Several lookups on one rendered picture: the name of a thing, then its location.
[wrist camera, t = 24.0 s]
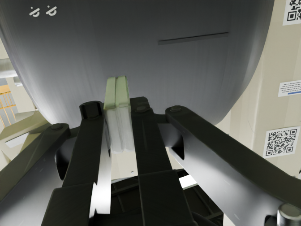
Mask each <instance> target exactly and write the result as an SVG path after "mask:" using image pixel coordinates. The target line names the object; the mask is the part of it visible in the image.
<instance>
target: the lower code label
mask: <svg viewBox="0 0 301 226"><path fill-rule="evenodd" d="M299 23H301V0H286V6H285V12H284V20H283V26H285V25H292V24H299Z"/></svg>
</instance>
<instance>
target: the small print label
mask: <svg viewBox="0 0 301 226"><path fill-rule="evenodd" d="M296 94H301V80H297V81H291V82H284V83H280V86H279V93H278V97H281V96H289V95H296Z"/></svg>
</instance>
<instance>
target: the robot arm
mask: <svg viewBox="0 0 301 226"><path fill-rule="evenodd" d="M79 109H80V113H81V117H82V121H81V124H80V126H78V127H75V128H72V129H70V128H69V125H68V124H67V123H56V124H53V125H52V126H49V127H48V128H46V129H45V130H44V131H43V132H42V133H41V134H40V135H39V136H38V137H36V138H35V139H34V140H33V141H32V142H31V143H30V144H29V145H28V146H27V147H26V148H25V149H24V150H22V151H21V152H20V153H19V154H18V155H17V156H16V157H15V158H14V159H13V160H12V161H11V162H9V163H8V164H7V165H6V166H5V167H4V168H3V169H2V170H1V171H0V226H218V225H216V224H215V223H213V222H211V221H210V220H208V219H206V218H205V217H203V216H201V215H199V214H197V213H195V212H192V211H191V210H190V208H189V204H188V202H187V199H186V196H185V193H184V190H183V188H182V185H181V182H180V179H179V176H178V174H177V171H176V169H172V166H171V163H170V160H169V157H168V154H167V151H166V148H165V147H168V149H169V152H170V154H171V155H172V156H173V157H174V158H175V159H176V160H177V161H178V162H179V164H180V165H181V166H182V167H183V168H184V169H185V170H186V171H187V173H188V174H189V175H190V176H191V177H192V178H193V179H194V180H195V182H196V183H197V184H198V185H199V186H200V187H201V188H202V189H203V191H205V192H206V194H207V195H208V196H209V197H210V198H211V199H212V200H213V201H214V202H215V204H216V205H217V206H218V207H219V208H220V209H221V210H222V211H223V213H224V214H225V215H226V216H227V217H228V218H229V219H230V220H231V222H232V223H233V224H234V225H235V226H301V179H298V178H296V177H293V176H291V175H289V174H287V173H286V172H284V171H283V170H281V169H280V168H278V167H277V166H275V165H274V164H272V163H270V162H269V161H267V160H266V159H264V158H263V157H261V156H260V155H258V154H257V153H255V152H254V151H252V150H251V149H249V148H248V147H246V146H245V145H243V144H241V143H240V142H238V141H237V140H235V139H234V138H233V137H231V136H229V135H228V134H226V133H225V132H223V131H222V130H220V129H219V128H217V127H216V126H214V125H213V124H211V123H210V122H208V121H207V120H205V119H204V118H202V117H201V116H199V115H197V114H196V113H195V112H193V111H191V110H190V109H188V108H187V107H185V106H180V105H175V106H172V107H169V108H167V109H166V110H165V114H155V113H154V112H153V109H152V108H150V105H149V102H148V99H147V98H146V97H143V96H142V97H136V98H129V89H128V83H127V77H126V76H125V75H122V76H118V78H116V77H108V79H107V86H106V94H105V101H104V103H102V102H101V101H89V102H85V103H83V104H81V105H80V106H79ZM123 151H126V152H133V151H135V154H136V162H137V170H138V184H139V192H140V200H141V206H140V207H137V208H135V209H132V210H129V211H126V212H124V213H120V214H110V200H111V168H112V153H113V154H119V153H123Z"/></svg>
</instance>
